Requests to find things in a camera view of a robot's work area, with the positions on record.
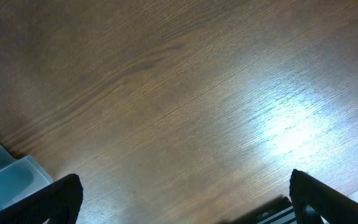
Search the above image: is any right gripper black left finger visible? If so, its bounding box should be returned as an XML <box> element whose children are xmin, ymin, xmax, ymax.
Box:
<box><xmin>0</xmin><ymin>174</ymin><xmax>83</xmax><ymax>224</ymax></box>

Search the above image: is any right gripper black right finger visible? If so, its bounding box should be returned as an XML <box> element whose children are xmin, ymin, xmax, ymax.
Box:
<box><xmin>289</xmin><ymin>169</ymin><xmax>358</xmax><ymax>224</ymax></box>

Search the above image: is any clear plastic storage container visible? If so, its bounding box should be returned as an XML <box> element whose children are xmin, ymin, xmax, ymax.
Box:
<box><xmin>0</xmin><ymin>145</ymin><xmax>53</xmax><ymax>211</ymax></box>

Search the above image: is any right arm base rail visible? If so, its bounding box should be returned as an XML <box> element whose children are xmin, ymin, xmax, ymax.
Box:
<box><xmin>229</xmin><ymin>195</ymin><xmax>296</xmax><ymax>224</ymax></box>

